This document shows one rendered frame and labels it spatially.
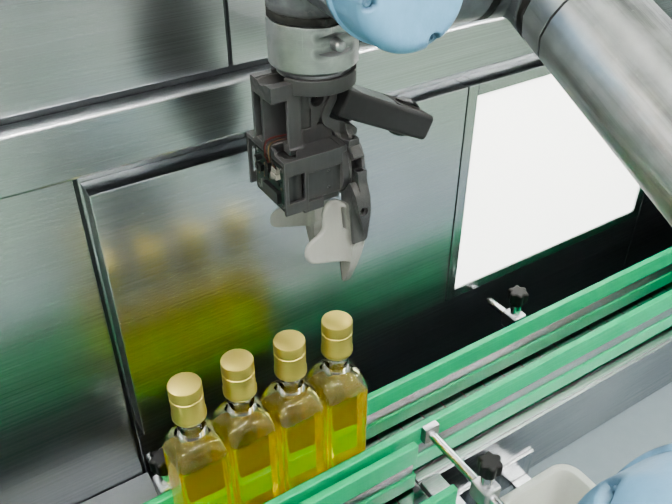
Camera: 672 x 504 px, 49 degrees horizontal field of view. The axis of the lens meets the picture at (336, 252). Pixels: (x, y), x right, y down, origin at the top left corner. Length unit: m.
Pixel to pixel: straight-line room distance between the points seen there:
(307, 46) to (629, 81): 0.24
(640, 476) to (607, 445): 0.97
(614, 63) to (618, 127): 0.04
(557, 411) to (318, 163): 0.65
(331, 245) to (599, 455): 0.71
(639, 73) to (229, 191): 0.46
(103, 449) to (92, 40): 0.51
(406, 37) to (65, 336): 0.53
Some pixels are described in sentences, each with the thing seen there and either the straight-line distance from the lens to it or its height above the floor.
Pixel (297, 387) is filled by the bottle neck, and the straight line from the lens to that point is 0.81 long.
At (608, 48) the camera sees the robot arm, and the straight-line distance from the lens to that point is 0.49.
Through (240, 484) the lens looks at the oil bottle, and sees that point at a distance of 0.85.
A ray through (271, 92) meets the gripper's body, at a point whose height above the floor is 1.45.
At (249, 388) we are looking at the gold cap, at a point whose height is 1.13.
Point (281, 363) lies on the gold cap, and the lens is 0.78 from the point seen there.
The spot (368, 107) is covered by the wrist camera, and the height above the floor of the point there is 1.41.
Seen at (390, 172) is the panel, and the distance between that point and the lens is 0.91.
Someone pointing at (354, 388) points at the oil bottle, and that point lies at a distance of 0.84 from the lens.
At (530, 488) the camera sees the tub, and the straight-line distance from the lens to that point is 1.09.
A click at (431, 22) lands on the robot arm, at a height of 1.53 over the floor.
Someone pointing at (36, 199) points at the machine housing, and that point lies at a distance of 0.76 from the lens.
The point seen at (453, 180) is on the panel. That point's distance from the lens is 0.99.
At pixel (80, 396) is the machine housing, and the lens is 0.92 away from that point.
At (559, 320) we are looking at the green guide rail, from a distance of 1.20.
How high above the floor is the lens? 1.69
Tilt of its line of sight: 36 degrees down
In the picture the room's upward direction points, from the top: straight up
